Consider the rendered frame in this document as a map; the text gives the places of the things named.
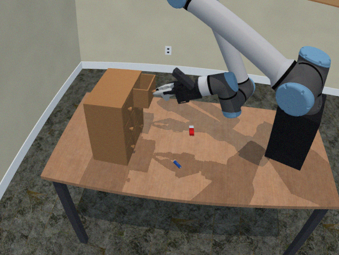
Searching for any blue aa battery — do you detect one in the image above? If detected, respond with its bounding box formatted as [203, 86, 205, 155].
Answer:
[173, 160, 182, 169]

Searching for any brown wooden drawer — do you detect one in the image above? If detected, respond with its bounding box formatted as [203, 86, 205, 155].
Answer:
[122, 92, 133, 127]
[124, 112, 134, 146]
[135, 112, 143, 142]
[126, 131, 136, 163]
[133, 74, 156, 109]
[134, 107, 142, 125]

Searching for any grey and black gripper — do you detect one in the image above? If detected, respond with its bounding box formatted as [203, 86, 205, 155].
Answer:
[153, 79, 202, 104]

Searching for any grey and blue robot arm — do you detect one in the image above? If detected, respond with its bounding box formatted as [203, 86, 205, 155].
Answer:
[167, 0, 331, 118]

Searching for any brown wooden chest of drawers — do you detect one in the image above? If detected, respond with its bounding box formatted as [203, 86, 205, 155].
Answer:
[83, 68, 142, 166]

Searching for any red and white eraser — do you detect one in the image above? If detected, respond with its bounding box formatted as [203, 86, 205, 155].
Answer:
[189, 126, 194, 136]

